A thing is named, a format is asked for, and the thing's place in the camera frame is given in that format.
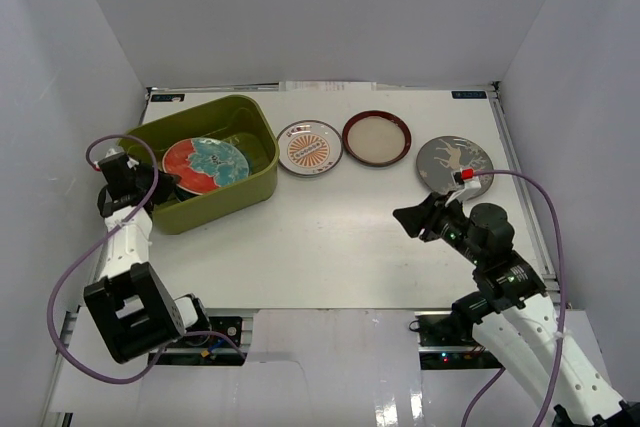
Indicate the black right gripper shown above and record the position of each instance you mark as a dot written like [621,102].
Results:
[426,215]

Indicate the white orange sunburst plate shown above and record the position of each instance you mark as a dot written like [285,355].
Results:
[309,148]

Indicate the dark red cream plate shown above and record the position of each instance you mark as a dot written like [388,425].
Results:
[376,138]

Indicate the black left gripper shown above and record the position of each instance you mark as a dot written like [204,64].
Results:
[148,185]

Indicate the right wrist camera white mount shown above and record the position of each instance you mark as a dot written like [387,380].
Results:
[466,186]

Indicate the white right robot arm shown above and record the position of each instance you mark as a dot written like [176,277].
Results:
[512,315]

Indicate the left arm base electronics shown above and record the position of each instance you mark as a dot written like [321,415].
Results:
[228,348]

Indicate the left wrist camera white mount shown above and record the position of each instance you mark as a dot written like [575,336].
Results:
[113,155]

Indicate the teal scalloped plate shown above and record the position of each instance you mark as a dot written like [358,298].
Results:
[257,159]

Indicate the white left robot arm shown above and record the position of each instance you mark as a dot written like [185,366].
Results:
[132,309]

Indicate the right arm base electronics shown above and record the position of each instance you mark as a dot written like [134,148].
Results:
[443,344]

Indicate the grey deer plate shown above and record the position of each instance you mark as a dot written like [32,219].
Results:
[439,158]

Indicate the white plate red green rim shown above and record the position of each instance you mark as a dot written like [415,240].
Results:
[182,195]

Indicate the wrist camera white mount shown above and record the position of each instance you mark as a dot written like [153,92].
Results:
[466,186]
[113,155]

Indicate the red teal crane plate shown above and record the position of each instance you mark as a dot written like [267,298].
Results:
[205,164]

